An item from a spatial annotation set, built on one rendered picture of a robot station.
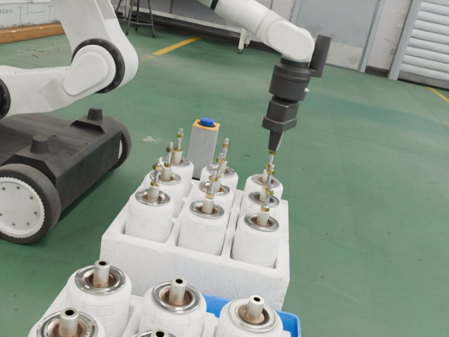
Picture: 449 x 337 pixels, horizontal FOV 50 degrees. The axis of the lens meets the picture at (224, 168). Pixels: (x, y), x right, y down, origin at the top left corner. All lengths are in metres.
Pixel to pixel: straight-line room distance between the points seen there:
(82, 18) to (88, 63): 0.12
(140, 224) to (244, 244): 0.22
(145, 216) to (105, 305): 0.30
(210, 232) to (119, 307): 0.31
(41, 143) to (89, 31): 0.31
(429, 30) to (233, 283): 5.37
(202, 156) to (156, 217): 0.42
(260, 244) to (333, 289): 0.42
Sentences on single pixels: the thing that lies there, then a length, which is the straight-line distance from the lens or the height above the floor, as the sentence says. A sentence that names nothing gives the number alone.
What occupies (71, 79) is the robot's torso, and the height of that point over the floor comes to 0.39.
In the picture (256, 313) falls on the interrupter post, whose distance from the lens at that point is 0.73.
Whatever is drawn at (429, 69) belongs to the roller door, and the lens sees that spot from 6.21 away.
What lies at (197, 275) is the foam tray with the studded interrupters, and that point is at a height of 0.14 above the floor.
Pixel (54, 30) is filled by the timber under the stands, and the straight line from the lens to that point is 4.45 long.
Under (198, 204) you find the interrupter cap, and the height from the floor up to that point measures 0.25.
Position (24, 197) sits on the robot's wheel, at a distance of 1.26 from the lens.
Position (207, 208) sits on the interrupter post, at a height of 0.26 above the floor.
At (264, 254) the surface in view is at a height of 0.20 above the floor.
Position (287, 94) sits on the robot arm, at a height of 0.49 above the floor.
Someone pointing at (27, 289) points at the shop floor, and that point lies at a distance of 1.17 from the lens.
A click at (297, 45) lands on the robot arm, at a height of 0.60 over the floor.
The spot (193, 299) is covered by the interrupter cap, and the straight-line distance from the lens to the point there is 0.75.
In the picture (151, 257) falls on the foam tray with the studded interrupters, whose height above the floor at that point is 0.16.
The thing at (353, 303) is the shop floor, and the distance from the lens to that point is 1.33.
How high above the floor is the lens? 0.70
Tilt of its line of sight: 21 degrees down
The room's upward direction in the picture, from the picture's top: 12 degrees clockwise
